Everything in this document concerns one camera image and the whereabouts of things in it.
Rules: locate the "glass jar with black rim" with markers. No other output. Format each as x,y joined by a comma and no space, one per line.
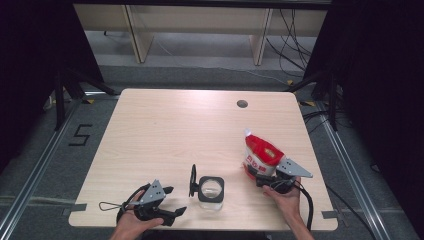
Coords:
211,191

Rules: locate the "light wooden desk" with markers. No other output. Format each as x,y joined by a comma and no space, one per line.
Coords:
200,20

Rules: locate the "black metal stand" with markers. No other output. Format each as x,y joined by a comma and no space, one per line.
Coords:
60,100
331,100

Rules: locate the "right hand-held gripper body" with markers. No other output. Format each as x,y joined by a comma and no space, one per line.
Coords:
293,169

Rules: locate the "round grey table grommet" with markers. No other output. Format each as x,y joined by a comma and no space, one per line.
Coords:
242,103

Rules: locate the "person's right hand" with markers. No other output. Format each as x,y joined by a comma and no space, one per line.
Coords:
288,203

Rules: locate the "black curtain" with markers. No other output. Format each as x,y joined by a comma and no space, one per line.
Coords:
30,66
380,83

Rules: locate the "red and white plastic pouch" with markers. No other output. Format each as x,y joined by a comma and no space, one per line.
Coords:
263,155

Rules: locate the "grey tape strip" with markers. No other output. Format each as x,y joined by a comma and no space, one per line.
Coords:
76,208
330,214

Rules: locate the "black round jar lid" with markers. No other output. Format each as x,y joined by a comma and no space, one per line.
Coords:
192,180

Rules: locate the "person's left hand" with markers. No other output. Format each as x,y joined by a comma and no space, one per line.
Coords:
131,225

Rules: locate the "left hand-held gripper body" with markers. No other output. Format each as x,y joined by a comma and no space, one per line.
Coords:
151,195

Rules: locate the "aluminium floor rail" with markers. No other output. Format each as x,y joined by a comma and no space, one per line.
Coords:
36,170
353,173

